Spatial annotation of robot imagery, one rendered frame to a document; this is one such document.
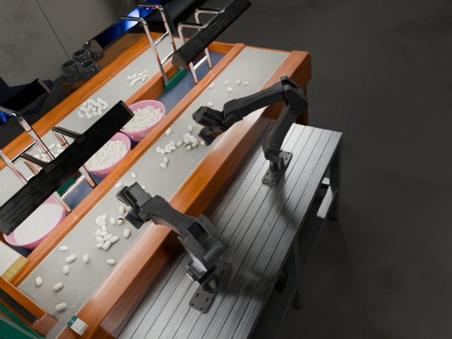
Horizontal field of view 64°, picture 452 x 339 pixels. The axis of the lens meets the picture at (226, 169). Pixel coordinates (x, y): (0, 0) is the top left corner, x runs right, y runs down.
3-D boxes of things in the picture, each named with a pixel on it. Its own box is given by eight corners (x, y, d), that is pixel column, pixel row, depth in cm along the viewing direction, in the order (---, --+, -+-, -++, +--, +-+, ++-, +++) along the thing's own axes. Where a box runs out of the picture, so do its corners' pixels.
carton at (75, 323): (89, 325, 119) (85, 323, 118) (81, 335, 117) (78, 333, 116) (77, 317, 122) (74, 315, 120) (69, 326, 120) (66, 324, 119)
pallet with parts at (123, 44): (119, 42, 442) (109, 17, 420) (171, 43, 413) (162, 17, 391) (63, 94, 380) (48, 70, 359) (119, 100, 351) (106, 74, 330)
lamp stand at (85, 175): (132, 206, 163) (85, 132, 131) (101, 241, 153) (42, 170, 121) (103, 193, 172) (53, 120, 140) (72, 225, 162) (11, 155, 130)
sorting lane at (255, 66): (290, 56, 213) (290, 52, 212) (56, 344, 122) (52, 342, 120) (246, 50, 228) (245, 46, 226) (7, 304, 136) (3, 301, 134)
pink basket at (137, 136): (179, 118, 200) (174, 105, 193) (149, 151, 187) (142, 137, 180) (144, 109, 213) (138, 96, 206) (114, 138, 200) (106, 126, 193)
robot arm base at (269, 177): (258, 169, 153) (274, 173, 150) (277, 138, 164) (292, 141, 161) (261, 181, 159) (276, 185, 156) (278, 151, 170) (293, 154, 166)
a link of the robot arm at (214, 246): (185, 267, 125) (194, 249, 96) (198, 253, 128) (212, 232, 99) (197, 280, 124) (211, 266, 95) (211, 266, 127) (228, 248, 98)
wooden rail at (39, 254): (247, 59, 232) (245, 43, 224) (17, 311, 141) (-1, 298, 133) (240, 58, 235) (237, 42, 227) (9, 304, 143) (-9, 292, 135)
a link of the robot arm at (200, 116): (195, 129, 137) (212, 106, 130) (195, 115, 143) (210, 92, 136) (221, 140, 142) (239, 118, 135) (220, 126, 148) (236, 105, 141)
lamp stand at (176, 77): (186, 72, 232) (165, 3, 200) (167, 91, 221) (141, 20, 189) (164, 68, 241) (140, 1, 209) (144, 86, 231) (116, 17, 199)
